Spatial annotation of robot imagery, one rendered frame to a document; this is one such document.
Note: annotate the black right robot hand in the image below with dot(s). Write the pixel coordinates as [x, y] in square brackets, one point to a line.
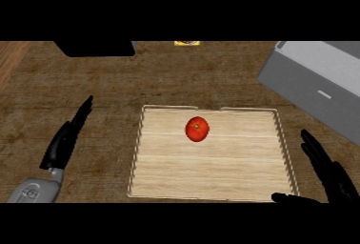
[335, 181]

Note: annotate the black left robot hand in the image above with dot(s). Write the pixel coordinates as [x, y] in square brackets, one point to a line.
[63, 143]

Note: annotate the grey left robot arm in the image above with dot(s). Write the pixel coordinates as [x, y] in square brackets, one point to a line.
[35, 190]

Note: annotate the pale wooden tray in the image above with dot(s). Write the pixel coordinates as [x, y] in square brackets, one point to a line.
[212, 155]

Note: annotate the red tomato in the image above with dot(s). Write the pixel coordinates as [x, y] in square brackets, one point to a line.
[196, 128]

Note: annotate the grey box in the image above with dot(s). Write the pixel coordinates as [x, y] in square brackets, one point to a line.
[314, 85]

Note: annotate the black appliance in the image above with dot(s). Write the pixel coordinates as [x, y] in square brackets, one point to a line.
[96, 48]

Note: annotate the yellow packet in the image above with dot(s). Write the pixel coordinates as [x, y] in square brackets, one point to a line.
[186, 43]

